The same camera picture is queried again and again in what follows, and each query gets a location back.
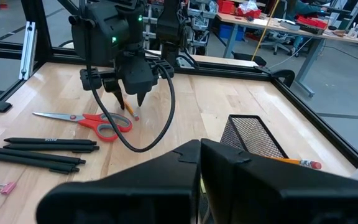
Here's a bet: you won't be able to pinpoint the black aluminium table frame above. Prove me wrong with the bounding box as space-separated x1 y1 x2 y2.
0 0 358 169

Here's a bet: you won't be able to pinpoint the blue storage bin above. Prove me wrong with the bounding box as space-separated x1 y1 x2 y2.
219 24 246 42

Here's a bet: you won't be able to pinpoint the pink binder clip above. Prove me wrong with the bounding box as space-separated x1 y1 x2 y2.
0 181 17 196

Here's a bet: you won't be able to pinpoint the yellow hanging cable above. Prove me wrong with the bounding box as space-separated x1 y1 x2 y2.
252 0 281 62

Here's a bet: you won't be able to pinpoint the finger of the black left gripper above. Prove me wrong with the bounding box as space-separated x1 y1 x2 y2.
103 78 126 110
128 88 152 108

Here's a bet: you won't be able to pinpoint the red-handled scissors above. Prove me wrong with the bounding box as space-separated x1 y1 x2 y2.
32 111 134 143

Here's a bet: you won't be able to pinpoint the wooden workbench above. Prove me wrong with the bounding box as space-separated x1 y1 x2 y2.
216 11 358 98

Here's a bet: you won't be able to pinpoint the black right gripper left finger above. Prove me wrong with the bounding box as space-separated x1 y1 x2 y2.
35 139 201 224

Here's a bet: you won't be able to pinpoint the grey office chair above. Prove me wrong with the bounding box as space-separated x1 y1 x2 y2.
258 29 293 57

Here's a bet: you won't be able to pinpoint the person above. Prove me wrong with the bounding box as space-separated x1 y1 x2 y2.
286 0 329 22

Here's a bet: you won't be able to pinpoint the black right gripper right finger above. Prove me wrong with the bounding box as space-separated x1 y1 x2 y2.
200 138 358 224

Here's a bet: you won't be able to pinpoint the white bottle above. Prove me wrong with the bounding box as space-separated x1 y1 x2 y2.
346 21 358 40

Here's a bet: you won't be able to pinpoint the orange pencil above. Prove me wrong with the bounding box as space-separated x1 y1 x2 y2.
265 156 323 170
123 98 140 122

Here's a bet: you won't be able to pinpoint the red parts bin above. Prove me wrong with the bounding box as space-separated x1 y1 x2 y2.
216 0 236 15
296 15 328 29

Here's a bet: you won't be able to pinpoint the black mesh desk organizer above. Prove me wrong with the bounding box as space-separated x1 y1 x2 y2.
197 114 289 224

